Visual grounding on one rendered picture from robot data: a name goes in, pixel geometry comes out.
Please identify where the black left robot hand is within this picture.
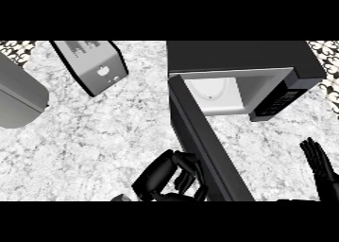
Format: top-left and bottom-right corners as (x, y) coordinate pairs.
(130, 149), (210, 202)

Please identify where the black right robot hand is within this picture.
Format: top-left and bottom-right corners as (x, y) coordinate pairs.
(300, 136), (339, 202)

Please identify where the black microwave door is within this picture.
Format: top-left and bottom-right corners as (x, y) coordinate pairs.
(168, 75), (255, 202)

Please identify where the black microwave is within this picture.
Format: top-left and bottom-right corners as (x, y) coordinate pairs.
(167, 40), (328, 123)

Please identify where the grey rounded appliance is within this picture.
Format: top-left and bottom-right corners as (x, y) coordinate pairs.
(0, 44), (51, 130)

